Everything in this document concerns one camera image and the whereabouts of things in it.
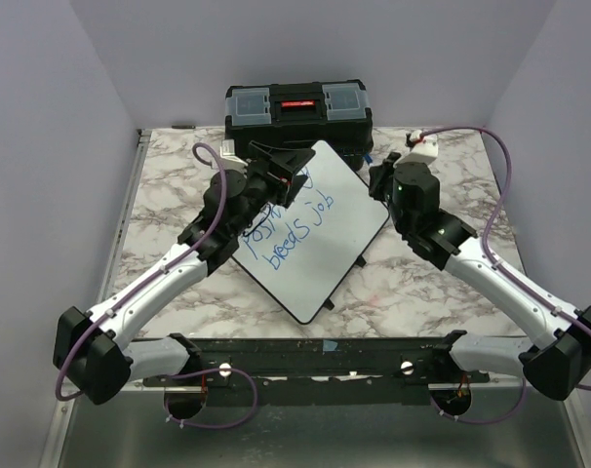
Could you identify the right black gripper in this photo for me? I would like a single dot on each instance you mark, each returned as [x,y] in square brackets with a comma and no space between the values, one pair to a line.
[379,173]

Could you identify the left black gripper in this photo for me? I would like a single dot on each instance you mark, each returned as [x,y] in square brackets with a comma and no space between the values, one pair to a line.
[283,168]

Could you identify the white whiteboard black frame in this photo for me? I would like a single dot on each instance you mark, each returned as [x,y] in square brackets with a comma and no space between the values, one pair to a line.
[301,254]

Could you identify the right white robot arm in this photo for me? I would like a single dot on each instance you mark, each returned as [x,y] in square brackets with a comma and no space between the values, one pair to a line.
[555,353]

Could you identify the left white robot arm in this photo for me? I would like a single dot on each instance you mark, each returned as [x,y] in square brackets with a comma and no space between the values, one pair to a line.
[98,351]

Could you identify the black plastic toolbox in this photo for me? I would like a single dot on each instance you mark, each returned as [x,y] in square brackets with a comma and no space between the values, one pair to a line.
[298,115]

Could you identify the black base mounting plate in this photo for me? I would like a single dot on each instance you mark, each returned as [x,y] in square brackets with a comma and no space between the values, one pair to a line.
[316,372]

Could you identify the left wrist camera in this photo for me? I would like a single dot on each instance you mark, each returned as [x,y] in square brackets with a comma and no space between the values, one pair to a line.
[228,156]

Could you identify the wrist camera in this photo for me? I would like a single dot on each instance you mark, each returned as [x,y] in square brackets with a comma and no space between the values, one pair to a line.
[422,149]
[228,156]

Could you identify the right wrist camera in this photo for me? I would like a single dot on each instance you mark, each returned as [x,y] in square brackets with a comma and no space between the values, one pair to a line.
[422,149]

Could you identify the aluminium side rail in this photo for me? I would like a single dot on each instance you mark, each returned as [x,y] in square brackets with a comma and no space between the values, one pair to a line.
[63,410]

